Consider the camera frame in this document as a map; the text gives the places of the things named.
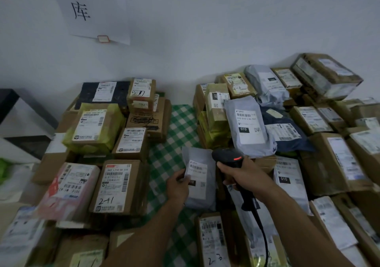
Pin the white paper wall sign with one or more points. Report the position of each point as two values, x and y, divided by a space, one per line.
89 5

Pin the dark blue mailer bag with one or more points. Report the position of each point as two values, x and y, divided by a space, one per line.
298 145

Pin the person's left thumb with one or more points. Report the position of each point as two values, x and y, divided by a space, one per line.
180 175

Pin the black side table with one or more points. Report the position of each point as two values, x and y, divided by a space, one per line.
8 99

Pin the yellow-green wrapped parcel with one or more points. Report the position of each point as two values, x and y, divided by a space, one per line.
207 136
111 127

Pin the person's right hand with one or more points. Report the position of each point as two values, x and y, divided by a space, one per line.
249 174

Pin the grey plastic mailer bag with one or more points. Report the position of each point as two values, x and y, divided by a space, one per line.
204 192
249 127
292 186
257 80
239 216

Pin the person's right thumb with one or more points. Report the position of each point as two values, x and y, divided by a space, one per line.
227 168

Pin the person's left forearm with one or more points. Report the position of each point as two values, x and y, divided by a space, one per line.
148 240

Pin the black wrapped parcel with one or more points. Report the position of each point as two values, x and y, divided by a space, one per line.
86 97

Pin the person's left hand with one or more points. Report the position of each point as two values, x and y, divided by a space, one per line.
176 189

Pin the small orange-edged tag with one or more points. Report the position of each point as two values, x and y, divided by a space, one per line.
103 39

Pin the white plastic bag parcel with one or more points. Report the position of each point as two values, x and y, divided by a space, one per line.
20 237

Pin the black handheld barcode scanner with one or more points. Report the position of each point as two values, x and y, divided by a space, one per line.
227 156

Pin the pink and white parcel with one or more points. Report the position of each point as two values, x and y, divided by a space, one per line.
65 192

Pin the green checked tablecloth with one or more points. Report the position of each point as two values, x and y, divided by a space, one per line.
178 127

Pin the person's right forearm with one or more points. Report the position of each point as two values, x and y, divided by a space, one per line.
299 231

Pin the pile of cardboard parcels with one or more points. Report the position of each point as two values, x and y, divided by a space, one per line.
121 186
329 163

